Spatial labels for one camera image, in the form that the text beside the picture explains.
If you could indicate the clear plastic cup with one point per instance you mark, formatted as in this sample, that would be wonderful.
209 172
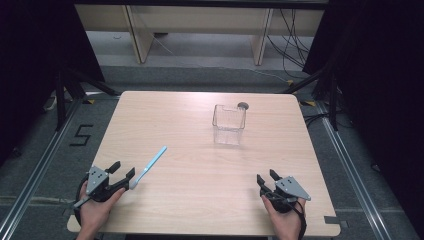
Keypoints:
229 117

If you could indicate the beige wooden desk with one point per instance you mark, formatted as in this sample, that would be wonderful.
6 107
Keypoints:
200 20

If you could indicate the light blue toothbrush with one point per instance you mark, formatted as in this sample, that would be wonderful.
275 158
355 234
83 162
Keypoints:
150 166

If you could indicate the grey tape piece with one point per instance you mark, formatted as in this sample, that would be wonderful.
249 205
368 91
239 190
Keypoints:
335 220

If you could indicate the metal floor rail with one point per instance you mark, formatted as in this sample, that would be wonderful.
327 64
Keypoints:
353 173
36 176

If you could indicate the person's left hand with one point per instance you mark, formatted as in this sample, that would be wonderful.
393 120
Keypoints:
93 213

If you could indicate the black metal stand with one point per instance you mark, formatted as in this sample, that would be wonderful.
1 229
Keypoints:
60 100
333 100

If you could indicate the black tape floor mark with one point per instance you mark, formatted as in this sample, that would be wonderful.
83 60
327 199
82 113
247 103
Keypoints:
81 136

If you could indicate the black curtain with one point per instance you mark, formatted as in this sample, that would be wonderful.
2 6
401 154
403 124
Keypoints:
376 100
36 66

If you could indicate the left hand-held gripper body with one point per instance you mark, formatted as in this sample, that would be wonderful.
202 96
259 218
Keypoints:
96 180

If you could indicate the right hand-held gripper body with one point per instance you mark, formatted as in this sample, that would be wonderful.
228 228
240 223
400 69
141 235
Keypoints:
290 188

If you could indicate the yellow tape piece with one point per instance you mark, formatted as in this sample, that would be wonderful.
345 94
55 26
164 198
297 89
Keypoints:
290 82
308 103
89 101

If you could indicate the person's right hand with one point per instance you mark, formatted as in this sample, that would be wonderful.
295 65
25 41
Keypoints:
286 225

